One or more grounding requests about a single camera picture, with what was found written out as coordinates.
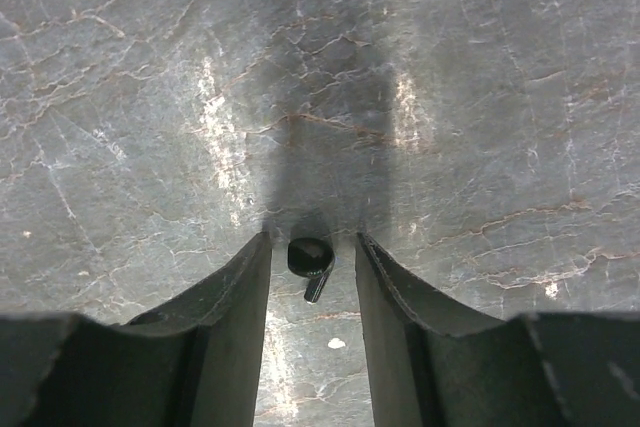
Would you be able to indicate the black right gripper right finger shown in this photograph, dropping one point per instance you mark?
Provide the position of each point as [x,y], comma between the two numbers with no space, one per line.
[433,361]

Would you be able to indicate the black earbud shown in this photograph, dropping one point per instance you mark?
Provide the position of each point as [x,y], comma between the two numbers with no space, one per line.
[312,259]

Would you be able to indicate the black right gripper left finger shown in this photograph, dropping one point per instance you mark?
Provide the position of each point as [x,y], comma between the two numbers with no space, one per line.
[192,361]

